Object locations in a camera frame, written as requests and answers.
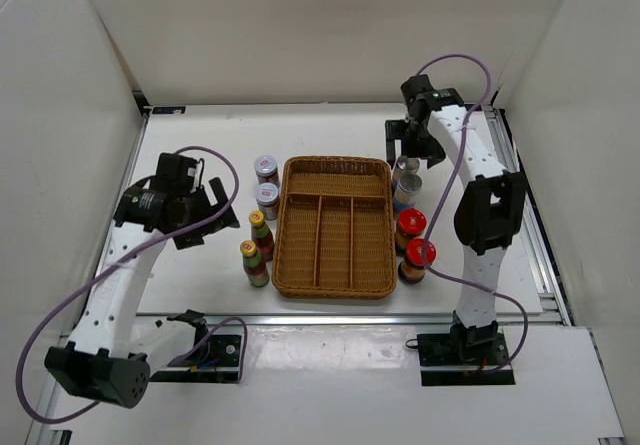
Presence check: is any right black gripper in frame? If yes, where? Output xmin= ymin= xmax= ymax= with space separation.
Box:
xmin=385 ymin=119 xmax=446 ymax=170

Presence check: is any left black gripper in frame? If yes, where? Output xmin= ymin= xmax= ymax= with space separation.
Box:
xmin=171 ymin=177 xmax=238 ymax=250

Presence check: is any silver lid spice jar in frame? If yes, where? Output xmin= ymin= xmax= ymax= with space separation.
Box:
xmin=392 ymin=155 xmax=420 ymax=188
xmin=393 ymin=173 xmax=422 ymax=214

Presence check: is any red lid chili jar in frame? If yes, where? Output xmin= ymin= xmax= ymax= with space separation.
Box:
xmin=395 ymin=208 xmax=427 ymax=256
xmin=398 ymin=238 xmax=437 ymax=284

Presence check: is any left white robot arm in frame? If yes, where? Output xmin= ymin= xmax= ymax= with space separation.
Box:
xmin=44 ymin=175 xmax=239 ymax=408

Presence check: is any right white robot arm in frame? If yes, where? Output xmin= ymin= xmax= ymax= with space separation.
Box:
xmin=385 ymin=76 xmax=527 ymax=365

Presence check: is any sauce bottle yellow cap far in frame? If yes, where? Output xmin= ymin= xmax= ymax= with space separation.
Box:
xmin=249 ymin=210 xmax=275 ymax=262

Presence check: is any sauce bottle yellow cap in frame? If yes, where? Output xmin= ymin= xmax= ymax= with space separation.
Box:
xmin=240 ymin=240 xmax=270 ymax=288
xmin=249 ymin=210 xmax=275 ymax=262

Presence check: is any purple lid jar near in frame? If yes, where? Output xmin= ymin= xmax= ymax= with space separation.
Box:
xmin=255 ymin=182 xmax=280 ymax=221

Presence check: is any purple lid jar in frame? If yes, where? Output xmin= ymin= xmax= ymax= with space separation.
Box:
xmin=255 ymin=182 xmax=280 ymax=221
xmin=254 ymin=155 xmax=280 ymax=187

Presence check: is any purple lid jar far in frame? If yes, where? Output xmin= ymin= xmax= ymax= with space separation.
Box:
xmin=254 ymin=155 xmax=280 ymax=187

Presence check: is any sauce bottle yellow cap near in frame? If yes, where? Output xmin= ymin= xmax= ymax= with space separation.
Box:
xmin=240 ymin=240 xmax=270 ymax=288

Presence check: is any woven wicker divided basket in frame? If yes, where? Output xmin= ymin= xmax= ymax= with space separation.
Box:
xmin=272 ymin=156 xmax=397 ymax=300

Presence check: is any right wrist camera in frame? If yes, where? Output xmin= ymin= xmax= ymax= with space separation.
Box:
xmin=400 ymin=74 xmax=435 ymax=108

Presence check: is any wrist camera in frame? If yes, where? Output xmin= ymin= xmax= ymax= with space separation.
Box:
xmin=150 ymin=152 xmax=198 ymax=193
xmin=400 ymin=74 xmax=435 ymax=108

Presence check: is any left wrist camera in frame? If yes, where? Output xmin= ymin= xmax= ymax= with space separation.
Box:
xmin=150 ymin=152 xmax=198 ymax=193

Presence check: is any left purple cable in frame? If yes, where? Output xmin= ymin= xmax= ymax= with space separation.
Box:
xmin=14 ymin=145 xmax=249 ymax=424

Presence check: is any purple cable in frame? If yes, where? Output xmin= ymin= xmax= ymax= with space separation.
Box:
xmin=14 ymin=145 xmax=249 ymax=424
xmin=412 ymin=53 xmax=530 ymax=375

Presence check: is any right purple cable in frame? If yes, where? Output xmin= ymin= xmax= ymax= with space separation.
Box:
xmin=412 ymin=53 xmax=530 ymax=375

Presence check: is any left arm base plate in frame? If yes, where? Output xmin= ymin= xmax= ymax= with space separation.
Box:
xmin=151 ymin=334 xmax=244 ymax=384

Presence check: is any aluminium table rail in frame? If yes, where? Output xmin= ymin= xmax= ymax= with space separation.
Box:
xmin=134 ymin=311 xmax=564 ymax=326

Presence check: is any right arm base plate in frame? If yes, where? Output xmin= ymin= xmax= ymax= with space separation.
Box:
xmin=405 ymin=333 xmax=516 ymax=387

